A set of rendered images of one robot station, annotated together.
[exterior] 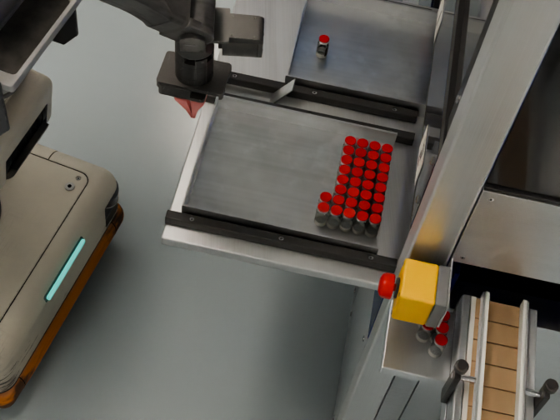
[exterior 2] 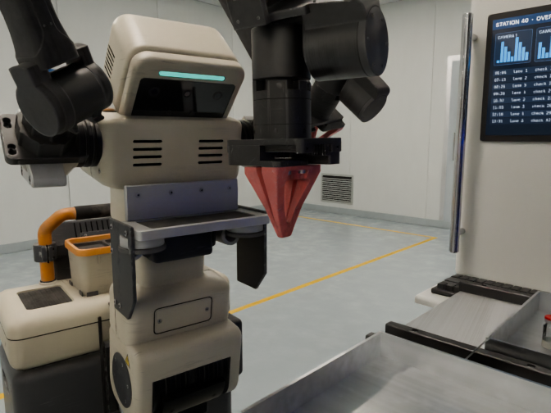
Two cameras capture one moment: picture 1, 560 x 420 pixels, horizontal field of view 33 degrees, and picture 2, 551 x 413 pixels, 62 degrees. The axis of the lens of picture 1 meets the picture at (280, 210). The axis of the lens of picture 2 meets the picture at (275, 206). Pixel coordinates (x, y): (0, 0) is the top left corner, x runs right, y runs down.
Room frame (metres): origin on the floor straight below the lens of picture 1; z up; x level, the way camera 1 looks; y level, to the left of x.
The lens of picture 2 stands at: (0.62, -0.13, 1.18)
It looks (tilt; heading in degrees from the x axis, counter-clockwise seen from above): 9 degrees down; 41
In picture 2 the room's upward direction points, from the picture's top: straight up
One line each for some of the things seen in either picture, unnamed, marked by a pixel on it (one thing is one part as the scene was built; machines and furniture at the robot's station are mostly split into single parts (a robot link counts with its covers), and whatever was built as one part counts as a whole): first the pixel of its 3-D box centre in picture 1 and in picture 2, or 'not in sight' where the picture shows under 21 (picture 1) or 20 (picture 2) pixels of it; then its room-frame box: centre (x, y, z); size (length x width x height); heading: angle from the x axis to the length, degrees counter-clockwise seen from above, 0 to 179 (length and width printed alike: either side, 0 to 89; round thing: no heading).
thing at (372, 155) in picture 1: (367, 187); not in sight; (1.03, -0.14, 0.90); 0.18 x 0.02 x 0.05; 177
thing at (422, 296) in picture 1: (419, 292); not in sight; (0.77, -0.23, 1.00); 0.08 x 0.07 x 0.07; 88
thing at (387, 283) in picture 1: (390, 286); not in sight; (0.78, -0.19, 0.99); 0.04 x 0.04 x 0.04; 88
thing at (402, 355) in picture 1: (427, 343); not in sight; (0.76, -0.27, 0.87); 0.14 x 0.13 x 0.02; 88
